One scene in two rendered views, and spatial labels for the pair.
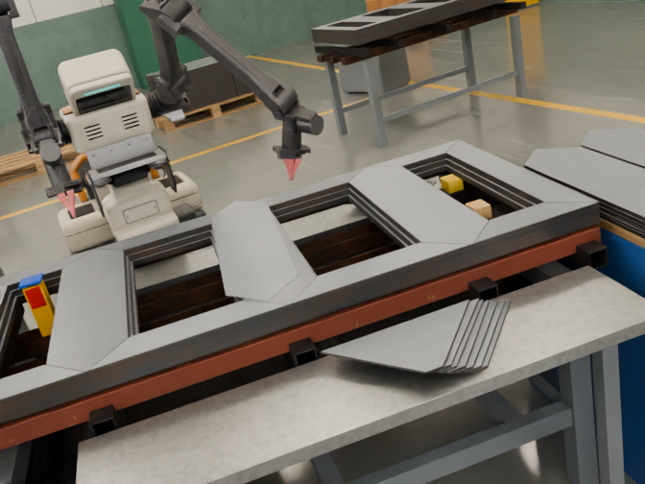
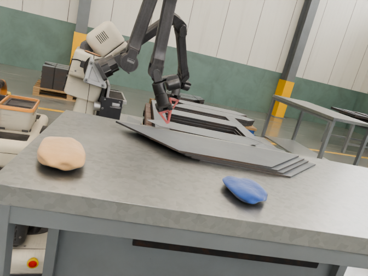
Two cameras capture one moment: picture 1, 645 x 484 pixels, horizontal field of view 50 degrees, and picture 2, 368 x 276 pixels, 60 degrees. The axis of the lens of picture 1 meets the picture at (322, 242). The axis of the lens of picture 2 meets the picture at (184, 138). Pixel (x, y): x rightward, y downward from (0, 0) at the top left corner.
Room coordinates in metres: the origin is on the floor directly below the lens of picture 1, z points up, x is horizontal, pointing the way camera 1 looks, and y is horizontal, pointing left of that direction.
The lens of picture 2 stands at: (1.86, 2.20, 1.35)
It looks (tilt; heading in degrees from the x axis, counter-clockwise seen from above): 15 degrees down; 270
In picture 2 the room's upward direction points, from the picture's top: 14 degrees clockwise
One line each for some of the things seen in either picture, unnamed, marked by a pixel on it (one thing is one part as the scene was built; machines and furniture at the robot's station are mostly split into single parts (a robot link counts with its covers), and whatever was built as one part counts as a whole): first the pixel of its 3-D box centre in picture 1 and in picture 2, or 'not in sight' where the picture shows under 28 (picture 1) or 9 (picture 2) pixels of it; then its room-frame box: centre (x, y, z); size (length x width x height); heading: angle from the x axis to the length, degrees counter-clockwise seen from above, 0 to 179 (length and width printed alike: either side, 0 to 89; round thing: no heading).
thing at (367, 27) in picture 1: (423, 61); not in sight; (5.82, -1.16, 0.45); 1.66 x 0.84 x 0.91; 112
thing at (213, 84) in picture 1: (201, 88); not in sight; (8.14, 0.96, 0.28); 1.20 x 0.80 x 0.57; 112
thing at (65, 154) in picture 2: not in sight; (62, 151); (2.12, 1.54, 1.07); 0.16 x 0.10 x 0.04; 110
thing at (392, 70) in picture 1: (370, 61); not in sight; (7.33, -0.92, 0.29); 0.62 x 0.43 x 0.57; 37
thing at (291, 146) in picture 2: not in sight; (308, 137); (0.02, -2.76, 0.47); 1.50 x 0.70 x 0.95; 110
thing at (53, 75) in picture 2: not in sight; (71, 82); (4.19, -3.68, 0.26); 1.20 x 0.80 x 0.53; 22
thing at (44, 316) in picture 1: (44, 313); not in sight; (1.81, 0.82, 0.78); 0.05 x 0.05 x 0.19; 11
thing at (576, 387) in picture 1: (575, 386); not in sight; (1.52, -0.58, 0.34); 0.06 x 0.06 x 0.68; 11
